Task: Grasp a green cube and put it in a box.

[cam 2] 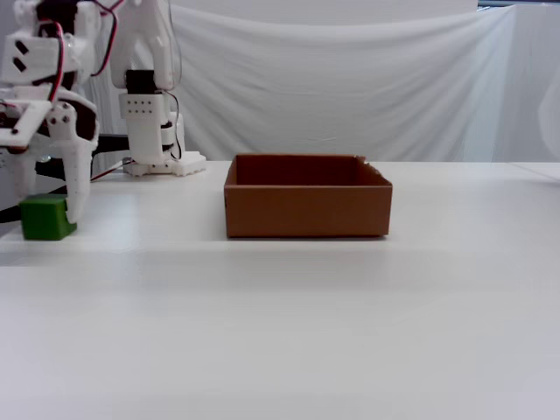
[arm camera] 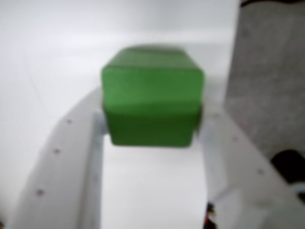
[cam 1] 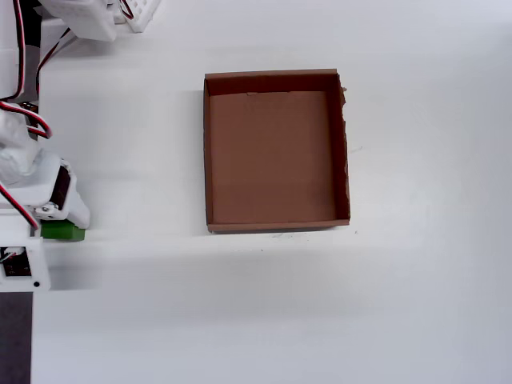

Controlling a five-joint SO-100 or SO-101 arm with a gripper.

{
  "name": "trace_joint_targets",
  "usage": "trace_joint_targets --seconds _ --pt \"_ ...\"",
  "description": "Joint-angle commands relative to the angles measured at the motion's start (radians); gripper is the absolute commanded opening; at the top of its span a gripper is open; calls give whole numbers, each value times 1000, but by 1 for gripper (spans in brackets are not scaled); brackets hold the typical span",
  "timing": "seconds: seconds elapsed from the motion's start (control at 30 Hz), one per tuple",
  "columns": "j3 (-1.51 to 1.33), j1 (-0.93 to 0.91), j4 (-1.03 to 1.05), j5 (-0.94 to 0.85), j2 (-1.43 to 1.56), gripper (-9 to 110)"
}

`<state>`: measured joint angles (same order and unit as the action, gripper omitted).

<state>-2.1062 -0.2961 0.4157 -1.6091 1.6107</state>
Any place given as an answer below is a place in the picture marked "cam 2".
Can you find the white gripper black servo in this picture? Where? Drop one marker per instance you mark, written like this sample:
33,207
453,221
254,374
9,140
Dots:
73,154

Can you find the green cube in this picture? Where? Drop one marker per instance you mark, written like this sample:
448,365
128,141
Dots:
41,219

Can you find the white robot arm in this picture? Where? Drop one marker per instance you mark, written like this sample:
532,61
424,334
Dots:
144,44

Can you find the brown cardboard box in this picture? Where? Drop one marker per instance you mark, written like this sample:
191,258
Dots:
306,210

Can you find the black curved support bar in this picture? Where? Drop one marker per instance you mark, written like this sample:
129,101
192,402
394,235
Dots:
114,142

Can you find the white cloth backdrop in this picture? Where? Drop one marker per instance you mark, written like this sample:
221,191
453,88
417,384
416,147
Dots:
350,87

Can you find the wrist camera on white plate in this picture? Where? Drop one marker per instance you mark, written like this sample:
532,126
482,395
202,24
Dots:
22,127

